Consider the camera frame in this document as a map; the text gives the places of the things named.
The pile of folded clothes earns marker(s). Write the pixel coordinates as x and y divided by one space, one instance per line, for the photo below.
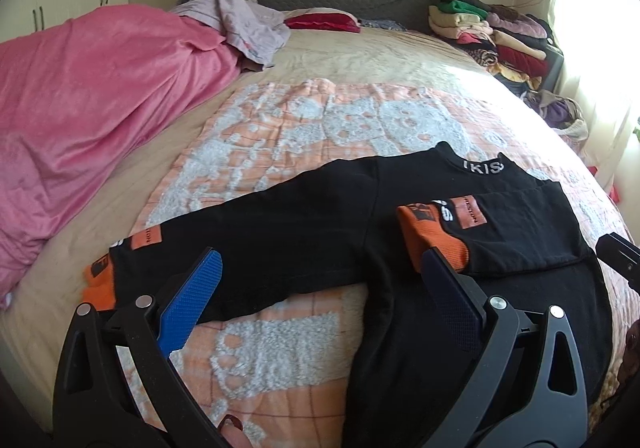
480 33

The dark patterned cloth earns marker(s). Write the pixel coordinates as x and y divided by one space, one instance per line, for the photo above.
382 25

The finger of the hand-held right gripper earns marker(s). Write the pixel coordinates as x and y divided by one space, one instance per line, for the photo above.
620 253

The pink fleece blanket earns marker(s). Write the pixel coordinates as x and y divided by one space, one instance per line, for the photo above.
90 103

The black sweater with orange cuffs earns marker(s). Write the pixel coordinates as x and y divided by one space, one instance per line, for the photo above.
310 228

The white curtain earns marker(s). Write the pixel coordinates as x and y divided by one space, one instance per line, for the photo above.
595 28

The red pillow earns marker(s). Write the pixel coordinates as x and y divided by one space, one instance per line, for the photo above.
322 22

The black storage box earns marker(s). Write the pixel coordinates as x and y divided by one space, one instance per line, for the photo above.
554 68

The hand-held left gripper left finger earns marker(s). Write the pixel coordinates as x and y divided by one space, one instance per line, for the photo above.
192 300

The lilac crumpled cloth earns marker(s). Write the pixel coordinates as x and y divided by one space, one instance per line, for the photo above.
240 23

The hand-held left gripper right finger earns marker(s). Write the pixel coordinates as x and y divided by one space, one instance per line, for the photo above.
450 310

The orange and white patterned blanket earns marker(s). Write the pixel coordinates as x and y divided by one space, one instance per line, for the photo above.
280 128

